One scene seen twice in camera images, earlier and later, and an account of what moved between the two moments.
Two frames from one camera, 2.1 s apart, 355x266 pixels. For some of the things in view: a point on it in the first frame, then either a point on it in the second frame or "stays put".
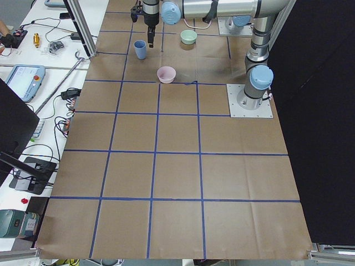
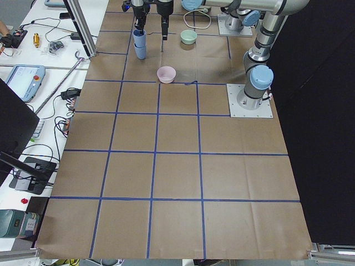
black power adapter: (71, 93) stays put
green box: (11, 223) stays put
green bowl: (188, 36) stays put
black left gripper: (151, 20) → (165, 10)
